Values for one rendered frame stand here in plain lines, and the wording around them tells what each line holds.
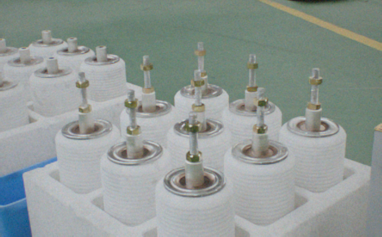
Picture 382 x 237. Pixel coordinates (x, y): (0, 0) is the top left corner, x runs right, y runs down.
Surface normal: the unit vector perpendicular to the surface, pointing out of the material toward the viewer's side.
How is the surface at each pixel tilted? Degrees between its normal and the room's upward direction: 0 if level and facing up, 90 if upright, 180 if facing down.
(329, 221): 90
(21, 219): 92
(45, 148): 90
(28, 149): 90
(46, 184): 0
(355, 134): 0
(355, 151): 0
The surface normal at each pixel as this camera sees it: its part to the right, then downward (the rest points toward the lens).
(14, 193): 0.69, 0.21
